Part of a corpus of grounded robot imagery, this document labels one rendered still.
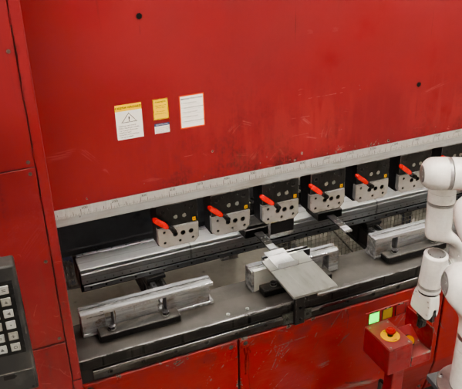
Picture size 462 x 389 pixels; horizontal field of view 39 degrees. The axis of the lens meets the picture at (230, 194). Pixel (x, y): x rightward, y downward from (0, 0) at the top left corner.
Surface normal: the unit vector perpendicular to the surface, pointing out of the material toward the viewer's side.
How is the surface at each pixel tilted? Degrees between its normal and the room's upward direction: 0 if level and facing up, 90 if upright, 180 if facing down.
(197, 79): 90
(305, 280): 0
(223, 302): 0
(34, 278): 90
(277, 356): 90
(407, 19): 90
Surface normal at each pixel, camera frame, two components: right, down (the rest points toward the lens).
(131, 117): 0.39, 0.40
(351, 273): -0.03, -0.89
